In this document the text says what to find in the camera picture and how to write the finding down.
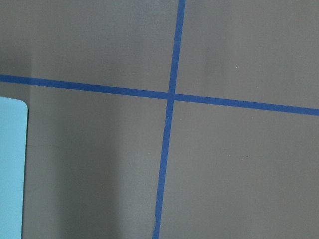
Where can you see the light blue plastic bin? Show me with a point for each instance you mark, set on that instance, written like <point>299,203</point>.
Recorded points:
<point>13,132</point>

